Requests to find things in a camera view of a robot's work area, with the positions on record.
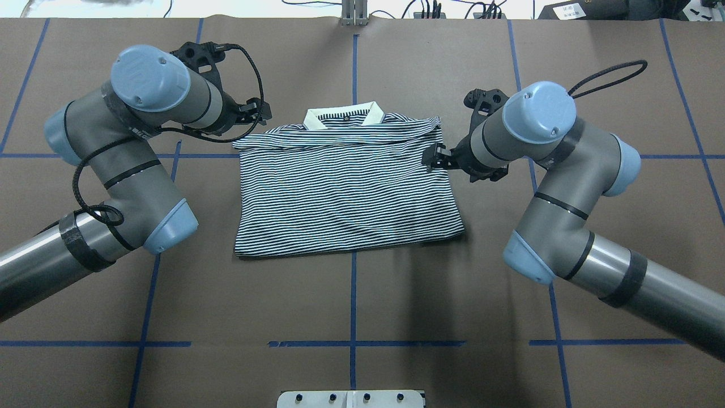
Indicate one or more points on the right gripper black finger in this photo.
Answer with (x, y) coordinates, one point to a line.
(437, 156)

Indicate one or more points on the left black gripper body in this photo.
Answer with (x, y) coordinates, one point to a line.
(231, 112)

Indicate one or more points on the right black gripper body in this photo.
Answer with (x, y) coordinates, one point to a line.
(461, 157)

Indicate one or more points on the blue white striped polo shirt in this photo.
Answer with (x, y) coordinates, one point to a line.
(346, 178)

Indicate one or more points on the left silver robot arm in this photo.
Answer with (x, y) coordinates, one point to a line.
(126, 199)

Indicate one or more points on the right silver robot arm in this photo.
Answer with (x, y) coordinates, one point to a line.
(581, 163)

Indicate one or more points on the black box with white label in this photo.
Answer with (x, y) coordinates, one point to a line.
(585, 10)

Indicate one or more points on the white mounting column with base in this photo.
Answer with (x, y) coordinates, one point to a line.
(353, 398)

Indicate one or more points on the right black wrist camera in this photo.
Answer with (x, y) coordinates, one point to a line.
(485, 101)

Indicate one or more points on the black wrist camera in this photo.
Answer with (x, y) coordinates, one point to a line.
(201, 58)
(485, 101)

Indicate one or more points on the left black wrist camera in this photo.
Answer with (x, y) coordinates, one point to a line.
(201, 58)

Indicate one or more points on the aluminium frame post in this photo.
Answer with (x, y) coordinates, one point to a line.
(354, 13)

